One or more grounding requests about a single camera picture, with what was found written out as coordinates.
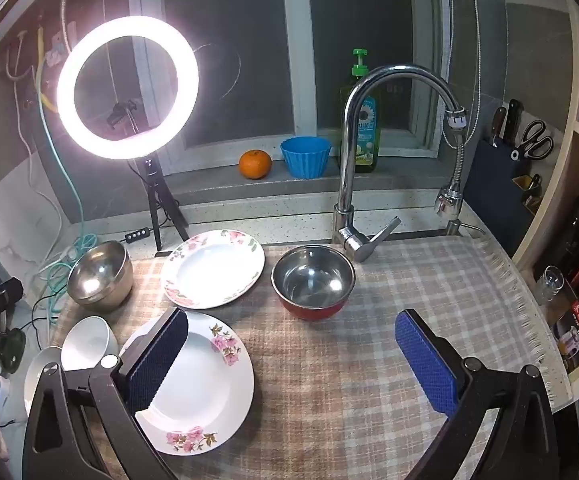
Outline checkered beige cloth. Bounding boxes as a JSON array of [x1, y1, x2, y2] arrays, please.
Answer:
[[49, 237, 573, 480]]

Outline green dish soap bottle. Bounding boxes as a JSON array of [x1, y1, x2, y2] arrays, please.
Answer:
[[339, 49, 381, 175]]

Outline clear glass cup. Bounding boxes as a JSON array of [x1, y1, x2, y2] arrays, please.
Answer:
[[535, 265, 565, 306]]

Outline small chrome stub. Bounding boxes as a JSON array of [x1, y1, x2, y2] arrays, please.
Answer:
[[444, 217, 485, 237]]

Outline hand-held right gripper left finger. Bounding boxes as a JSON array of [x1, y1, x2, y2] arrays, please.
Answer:
[[22, 306, 190, 480]]

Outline dark blue knife block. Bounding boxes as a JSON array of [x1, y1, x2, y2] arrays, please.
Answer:
[[472, 132, 545, 266]]

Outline white cable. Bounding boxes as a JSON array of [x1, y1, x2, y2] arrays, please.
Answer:
[[12, 80, 65, 266]]

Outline large rose floral plate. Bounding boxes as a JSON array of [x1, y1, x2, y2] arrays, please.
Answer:
[[160, 229, 266, 310]]

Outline blue ribbed cup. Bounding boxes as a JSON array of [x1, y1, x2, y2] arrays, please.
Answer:
[[280, 136, 332, 179]]

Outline teal cable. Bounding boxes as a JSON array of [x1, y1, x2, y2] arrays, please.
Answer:
[[36, 105, 100, 311]]

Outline black cable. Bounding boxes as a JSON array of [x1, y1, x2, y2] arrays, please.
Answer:
[[0, 285, 70, 428]]

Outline orange mandarin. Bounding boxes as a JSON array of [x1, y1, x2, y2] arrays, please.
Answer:
[[239, 150, 272, 180]]

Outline dark handled knife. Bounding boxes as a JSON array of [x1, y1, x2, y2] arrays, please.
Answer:
[[489, 106, 507, 148], [502, 99, 524, 146]]

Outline plain stainless steel bowl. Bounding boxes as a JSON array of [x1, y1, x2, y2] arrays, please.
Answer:
[[67, 240, 135, 311]]

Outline ring light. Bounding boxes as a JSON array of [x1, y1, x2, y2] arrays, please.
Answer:
[[56, 15, 200, 160]]

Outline red steel bowl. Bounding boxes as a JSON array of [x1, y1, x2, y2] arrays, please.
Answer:
[[271, 245, 357, 321]]

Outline white window frame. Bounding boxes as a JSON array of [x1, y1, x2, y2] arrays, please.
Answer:
[[129, 0, 450, 176]]

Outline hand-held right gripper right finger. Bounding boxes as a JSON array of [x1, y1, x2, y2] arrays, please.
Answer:
[[394, 308, 560, 480]]

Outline hanging metal hose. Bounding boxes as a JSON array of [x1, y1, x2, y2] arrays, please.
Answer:
[[447, 0, 484, 136]]

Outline chrome faucet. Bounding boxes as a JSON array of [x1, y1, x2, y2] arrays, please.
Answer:
[[333, 64, 466, 263]]

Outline yellow pipe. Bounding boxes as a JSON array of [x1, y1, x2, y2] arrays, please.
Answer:
[[36, 25, 60, 111]]

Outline dark bottle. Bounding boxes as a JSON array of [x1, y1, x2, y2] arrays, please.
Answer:
[[544, 195, 579, 281]]

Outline black handled scissors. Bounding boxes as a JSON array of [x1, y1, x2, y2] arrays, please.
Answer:
[[511, 119, 555, 162]]

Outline small flower floral plate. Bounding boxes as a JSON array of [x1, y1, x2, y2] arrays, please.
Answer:
[[119, 311, 255, 457]]

